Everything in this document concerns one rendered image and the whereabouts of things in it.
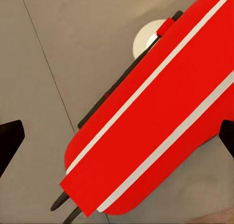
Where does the radio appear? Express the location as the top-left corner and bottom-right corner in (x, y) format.
(50, 0), (234, 224)

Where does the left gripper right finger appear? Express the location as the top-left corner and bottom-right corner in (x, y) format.
(218, 119), (234, 158)

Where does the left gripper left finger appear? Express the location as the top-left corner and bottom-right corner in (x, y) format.
(0, 120), (25, 177)

